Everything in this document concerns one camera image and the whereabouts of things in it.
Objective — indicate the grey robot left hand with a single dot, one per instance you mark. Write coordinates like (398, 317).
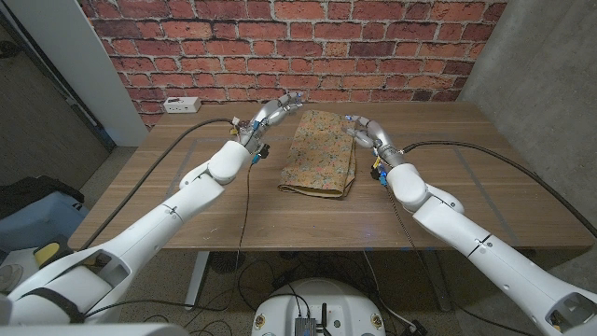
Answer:
(268, 119)

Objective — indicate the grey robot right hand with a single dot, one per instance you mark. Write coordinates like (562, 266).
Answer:
(375, 135)

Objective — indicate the tan patterned cloth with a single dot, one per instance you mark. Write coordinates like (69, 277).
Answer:
(322, 158)

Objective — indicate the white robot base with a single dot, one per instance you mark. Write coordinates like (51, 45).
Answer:
(322, 298)

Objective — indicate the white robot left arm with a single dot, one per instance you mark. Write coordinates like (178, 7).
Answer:
(186, 205)

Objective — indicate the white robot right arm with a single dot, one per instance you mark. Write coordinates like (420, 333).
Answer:
(448, 219)

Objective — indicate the red brick print backdrop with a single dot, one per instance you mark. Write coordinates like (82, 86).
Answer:
(298, 46)

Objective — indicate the white power strip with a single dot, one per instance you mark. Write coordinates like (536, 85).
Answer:
(182, 105)

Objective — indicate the black round floor disc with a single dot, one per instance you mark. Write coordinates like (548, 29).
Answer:
(227, 262)

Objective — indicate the grey table leg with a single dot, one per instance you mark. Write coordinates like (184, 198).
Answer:
(438, 284)

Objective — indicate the white table leg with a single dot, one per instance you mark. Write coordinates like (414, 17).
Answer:
(196, 284)

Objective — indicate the black antenna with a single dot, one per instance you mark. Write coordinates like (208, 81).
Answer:
(324, 317)

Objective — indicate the black floor plug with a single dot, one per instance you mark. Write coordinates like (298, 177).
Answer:
(417, 327)

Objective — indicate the small grey electronics box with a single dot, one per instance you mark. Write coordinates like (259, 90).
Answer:
(305, 326)

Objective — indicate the black bag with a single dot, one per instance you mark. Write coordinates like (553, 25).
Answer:
(32, 189)

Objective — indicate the blue bag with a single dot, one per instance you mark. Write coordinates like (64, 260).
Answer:
(37, 224)

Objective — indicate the yellow and black gloves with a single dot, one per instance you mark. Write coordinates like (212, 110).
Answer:
(46, 254)

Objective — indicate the grey sneaker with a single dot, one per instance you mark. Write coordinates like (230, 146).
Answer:
(9, 277)

